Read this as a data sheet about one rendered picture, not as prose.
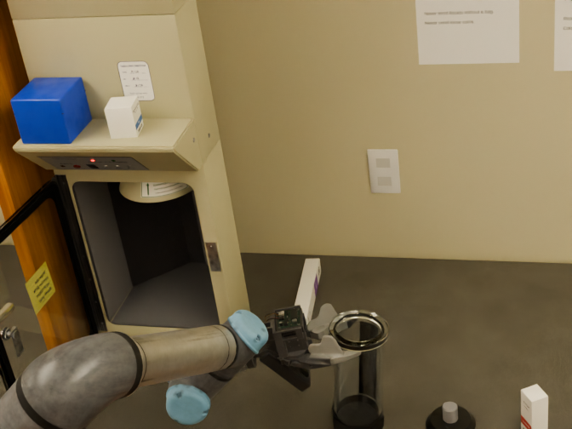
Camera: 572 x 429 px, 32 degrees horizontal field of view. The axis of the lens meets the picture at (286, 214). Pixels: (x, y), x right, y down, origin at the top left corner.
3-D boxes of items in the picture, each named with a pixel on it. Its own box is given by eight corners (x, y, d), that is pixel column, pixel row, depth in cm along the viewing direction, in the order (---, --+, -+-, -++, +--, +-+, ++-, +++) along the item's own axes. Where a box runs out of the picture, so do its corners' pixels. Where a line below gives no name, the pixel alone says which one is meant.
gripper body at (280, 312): (305, 328, 176) (238, 340, 177) (314, 365, 180) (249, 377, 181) (303, 302, 182) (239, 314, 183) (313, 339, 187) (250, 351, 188)
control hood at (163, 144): (50, 163, 198) (37, 118, 193) (203, 165, 190) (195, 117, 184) (24, 193, 189) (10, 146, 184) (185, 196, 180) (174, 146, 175)
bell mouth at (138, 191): (137, 160, 216) (132, 137, 213) (214, 160, 211) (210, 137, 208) (105, 202, 201) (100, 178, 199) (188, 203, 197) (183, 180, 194)
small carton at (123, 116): (117, 127, 185) (111, 97, 182) (144, 124, 185) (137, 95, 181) (111, 139, 181) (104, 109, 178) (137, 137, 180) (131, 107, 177)
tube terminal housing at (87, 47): (141, 283, 243) (67, -26, 203) (270, 289, 234) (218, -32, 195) (101, 349, 222) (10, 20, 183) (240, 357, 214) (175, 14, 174)
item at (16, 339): (26, 350, 189) (19, 326, 186) (20, 357, 188) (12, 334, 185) (17, 349, 190) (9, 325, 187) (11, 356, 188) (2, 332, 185)
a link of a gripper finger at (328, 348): (350, 342, 172) (301, 338, 176) (357, 368, 175) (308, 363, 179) (356, 330, 175) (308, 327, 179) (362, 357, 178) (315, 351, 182)
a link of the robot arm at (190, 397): (194, 371, 166) (199, 334, 176) (154, 413, 170) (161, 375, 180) (231, 396, 168) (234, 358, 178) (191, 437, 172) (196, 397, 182)
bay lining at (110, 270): (147, 259, 238) (116, 126, 220) (251, 263, 231) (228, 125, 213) (107, 322, 218) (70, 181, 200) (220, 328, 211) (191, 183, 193)
